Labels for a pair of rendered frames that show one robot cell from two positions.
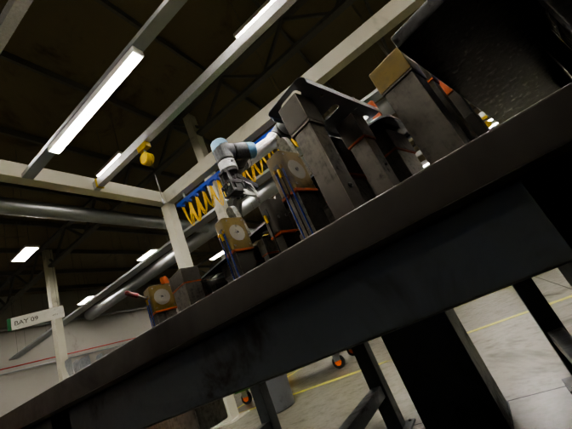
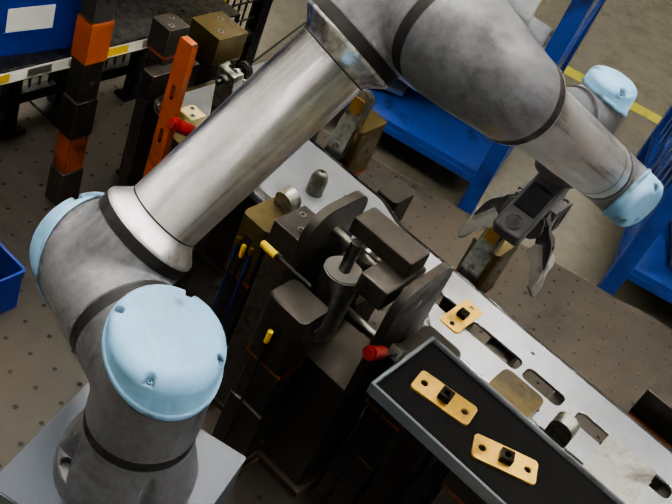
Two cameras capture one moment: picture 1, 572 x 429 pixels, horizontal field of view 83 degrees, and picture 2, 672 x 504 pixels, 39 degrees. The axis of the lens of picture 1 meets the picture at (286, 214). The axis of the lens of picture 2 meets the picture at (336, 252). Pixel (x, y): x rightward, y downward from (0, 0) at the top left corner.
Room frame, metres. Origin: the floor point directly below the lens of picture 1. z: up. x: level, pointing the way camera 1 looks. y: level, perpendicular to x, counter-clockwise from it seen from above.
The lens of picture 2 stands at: (2.28, -0.43, 1.98)
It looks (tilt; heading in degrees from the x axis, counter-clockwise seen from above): 39 degrees down; 164
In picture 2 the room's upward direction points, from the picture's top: 25 degrees clockwise
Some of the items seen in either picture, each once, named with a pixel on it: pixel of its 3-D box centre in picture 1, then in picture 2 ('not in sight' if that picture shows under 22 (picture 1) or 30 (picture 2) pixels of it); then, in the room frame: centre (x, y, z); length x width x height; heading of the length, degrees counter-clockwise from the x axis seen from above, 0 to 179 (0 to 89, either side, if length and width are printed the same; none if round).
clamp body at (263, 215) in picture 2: not in sight; (234, 299); (1.16, -0.23, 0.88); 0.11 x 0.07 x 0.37; 139
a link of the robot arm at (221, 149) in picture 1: (222, 152); (594, 111); (1.18, 0.14, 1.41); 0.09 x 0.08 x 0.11; 124
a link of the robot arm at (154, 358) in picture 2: not in sight; (154, 368); (1.67, -0.37, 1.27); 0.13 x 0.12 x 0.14; 34
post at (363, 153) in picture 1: (379, 173); not in sight; (0.64, -0.22, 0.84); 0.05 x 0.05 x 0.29; 49
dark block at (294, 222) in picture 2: not in sight; (262, 316); (1.22, -0.19, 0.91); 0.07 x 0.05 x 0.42; 139
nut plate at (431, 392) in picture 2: not in sight; (445, 395); (1.53, -0.01, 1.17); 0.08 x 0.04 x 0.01; 59
